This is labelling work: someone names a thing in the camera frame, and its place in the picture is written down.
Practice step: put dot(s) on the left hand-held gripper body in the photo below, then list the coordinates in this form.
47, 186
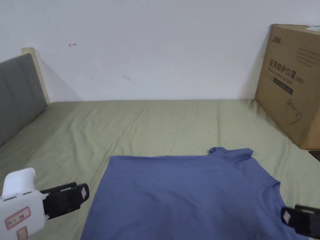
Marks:
22, 200

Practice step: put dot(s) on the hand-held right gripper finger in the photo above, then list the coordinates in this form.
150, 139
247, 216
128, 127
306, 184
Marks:
303, 222
308, 209

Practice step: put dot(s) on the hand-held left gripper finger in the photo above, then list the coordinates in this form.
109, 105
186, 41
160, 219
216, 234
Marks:
58, 188
65, 202

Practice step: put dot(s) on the blue shirt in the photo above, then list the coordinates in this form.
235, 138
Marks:
175, 195

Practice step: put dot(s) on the grey padded headboard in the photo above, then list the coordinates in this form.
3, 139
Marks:
17, 95

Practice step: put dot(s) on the brown cardboard carton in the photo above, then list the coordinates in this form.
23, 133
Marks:
287, 110

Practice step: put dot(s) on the bed with pale green sheet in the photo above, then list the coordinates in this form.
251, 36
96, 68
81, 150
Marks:
150, 125

